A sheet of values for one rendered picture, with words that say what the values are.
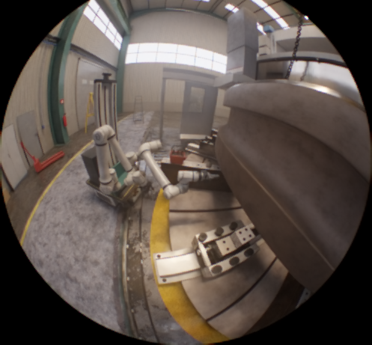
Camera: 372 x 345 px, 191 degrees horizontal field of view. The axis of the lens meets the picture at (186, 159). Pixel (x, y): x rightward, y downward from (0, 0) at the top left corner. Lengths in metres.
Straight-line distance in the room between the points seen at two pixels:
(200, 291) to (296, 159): 1.23
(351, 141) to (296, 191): 0.43
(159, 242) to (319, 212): 1.57
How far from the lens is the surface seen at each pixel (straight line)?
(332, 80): 4.30
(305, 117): 0.63
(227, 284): 1.29
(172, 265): 1.03
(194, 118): 4.50
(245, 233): 0.83
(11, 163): 5.56
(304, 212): 0.77
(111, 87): 1.59
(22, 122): 6.37
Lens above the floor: 1.49
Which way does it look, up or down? 30 degrees down
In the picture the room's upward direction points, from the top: 7 degrees clockwise
